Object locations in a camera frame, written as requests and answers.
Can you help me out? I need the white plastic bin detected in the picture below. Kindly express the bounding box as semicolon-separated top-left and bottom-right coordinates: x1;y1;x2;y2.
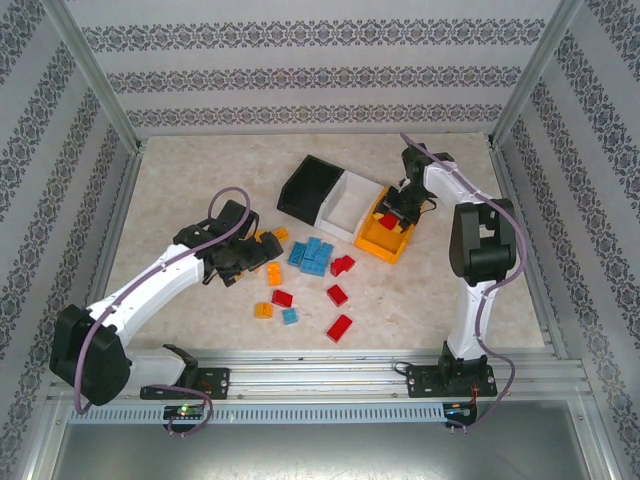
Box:
317;172;384;241

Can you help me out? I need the yellow plastic bin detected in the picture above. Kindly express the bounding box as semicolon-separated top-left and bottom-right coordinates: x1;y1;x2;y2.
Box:
353;187;419;266

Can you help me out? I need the black plastic bin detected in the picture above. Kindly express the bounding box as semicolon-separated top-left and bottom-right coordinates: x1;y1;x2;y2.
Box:
276;154;346;226

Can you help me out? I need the small circuit board green light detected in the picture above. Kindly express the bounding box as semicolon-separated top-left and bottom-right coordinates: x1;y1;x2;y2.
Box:
164;404;209;420

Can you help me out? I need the grey metal shelf panel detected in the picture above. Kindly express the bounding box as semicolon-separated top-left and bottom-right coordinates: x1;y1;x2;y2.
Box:
14;399;626;480

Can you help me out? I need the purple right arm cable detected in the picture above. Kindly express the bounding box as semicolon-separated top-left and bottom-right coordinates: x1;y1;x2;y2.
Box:
399;132;529;434

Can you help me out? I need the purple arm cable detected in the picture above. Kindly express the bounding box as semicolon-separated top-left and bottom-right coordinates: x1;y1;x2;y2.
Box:
73;187;251;439
399;132;529;434

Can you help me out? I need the aluminium side rail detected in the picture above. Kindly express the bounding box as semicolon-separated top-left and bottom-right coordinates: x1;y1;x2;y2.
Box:
69;142;149;364
487;137;571;361

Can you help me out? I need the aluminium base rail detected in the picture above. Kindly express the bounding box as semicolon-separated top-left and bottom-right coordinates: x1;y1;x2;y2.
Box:
47;349;586;401

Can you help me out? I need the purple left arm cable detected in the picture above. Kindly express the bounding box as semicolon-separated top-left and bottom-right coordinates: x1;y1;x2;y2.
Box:
73;187;251;439

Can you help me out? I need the grey slotted cable duct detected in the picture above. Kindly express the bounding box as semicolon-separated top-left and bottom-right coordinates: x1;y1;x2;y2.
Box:
67;403;446;426

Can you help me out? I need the aluminium frame post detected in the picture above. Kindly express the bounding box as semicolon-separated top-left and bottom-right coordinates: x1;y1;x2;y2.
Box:
488;0;587;149
42;0;146;154

